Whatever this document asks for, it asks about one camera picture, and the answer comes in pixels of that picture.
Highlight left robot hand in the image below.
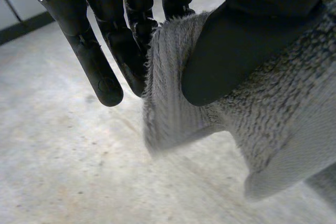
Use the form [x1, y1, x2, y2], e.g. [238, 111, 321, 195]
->
[10, 0, 336, 108]

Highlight grey towel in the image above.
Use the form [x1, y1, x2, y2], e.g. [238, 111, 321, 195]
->
[142, 0, 336, 203]

